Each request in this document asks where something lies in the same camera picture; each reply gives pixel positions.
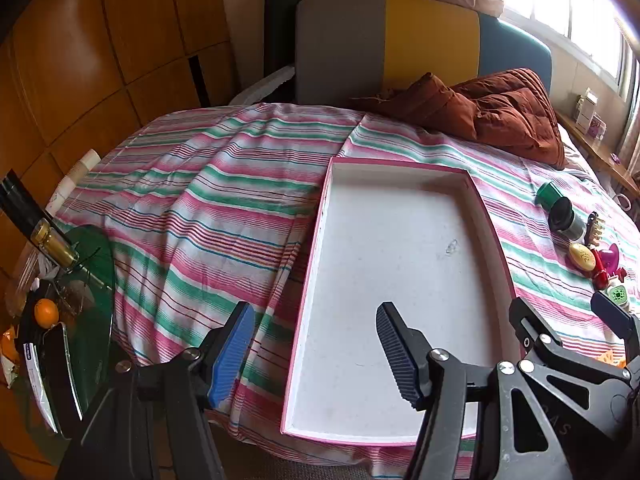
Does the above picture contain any stack of white paper cups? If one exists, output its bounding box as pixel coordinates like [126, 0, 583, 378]
[47, 148, 102, 213]

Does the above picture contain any black grinder jar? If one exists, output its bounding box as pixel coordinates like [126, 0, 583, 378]
[547, 196, 588, 241]

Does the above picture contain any black flat device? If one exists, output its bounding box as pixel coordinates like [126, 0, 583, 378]
[42, 322, 83, 423]

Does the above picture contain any wooden wardrobe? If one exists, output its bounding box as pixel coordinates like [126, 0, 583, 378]
[0, 0, 238, 281]

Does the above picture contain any wooden bedside table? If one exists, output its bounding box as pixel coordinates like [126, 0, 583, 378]
[555, 107, 640, 198]

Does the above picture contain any red metallic tube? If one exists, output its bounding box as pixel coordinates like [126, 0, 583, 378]
[592, 266, 617, 292]

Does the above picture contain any dark wooden massage comb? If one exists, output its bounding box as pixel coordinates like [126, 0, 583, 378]
[585, 211, 604, 248]

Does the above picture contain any window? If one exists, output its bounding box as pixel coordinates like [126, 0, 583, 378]
[502, 0, 640, 96]

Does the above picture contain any white carton box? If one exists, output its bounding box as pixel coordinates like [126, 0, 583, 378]
[575, 88, 599, 128]

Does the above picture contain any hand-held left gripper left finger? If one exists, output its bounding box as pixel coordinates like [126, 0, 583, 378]
[57, 301, 257, 480]

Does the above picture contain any white blue card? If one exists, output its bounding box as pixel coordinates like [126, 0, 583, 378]
[22, 342, 58, 433]

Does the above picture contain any yellow oval case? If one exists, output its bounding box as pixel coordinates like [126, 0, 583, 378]
[567, 242, 597, 276]

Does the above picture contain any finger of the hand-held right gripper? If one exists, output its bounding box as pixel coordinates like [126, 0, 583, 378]
[591, 291, 640, 368]
[510, 297, 566, 371]

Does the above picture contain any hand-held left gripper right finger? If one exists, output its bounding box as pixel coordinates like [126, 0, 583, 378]
[376, 301, 573, 480]

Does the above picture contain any grey yellow blue headboard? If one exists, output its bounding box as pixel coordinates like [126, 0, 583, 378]
[295, 0, 553, 108]

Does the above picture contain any striped bed sheet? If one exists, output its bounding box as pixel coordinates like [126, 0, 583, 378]
[52, 102, 640, 476]

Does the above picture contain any magenta plastic cup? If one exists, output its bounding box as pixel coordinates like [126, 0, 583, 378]
[596, 243, 622, 271]

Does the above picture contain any orange snack packet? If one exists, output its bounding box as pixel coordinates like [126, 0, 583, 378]
[0, 327, 22, 388]

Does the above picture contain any orange fruit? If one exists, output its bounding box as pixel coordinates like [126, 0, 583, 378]
[34, 298, 60, 326]

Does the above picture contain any brown quilted blanket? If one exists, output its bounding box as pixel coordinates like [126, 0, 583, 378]
[350, 67, 566, 168]

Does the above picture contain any green glass round table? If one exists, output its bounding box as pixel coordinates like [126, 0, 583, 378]
[7, 225, 117, 438]

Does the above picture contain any white pillow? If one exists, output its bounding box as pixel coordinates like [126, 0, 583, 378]
[557, 122, 598, 173]

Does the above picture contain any orange plastic rack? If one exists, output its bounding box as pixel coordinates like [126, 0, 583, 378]
[597, 350, 628, 370]

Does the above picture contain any amber glass bottle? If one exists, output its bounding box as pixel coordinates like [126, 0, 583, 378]
[30, 219, 81, 271]

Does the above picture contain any white corrugated hose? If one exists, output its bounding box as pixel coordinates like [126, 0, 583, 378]
[234, 65, 297, 106]

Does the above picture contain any pink white cardboard box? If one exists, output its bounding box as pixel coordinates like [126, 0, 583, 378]
[280, 156, 518, 448]

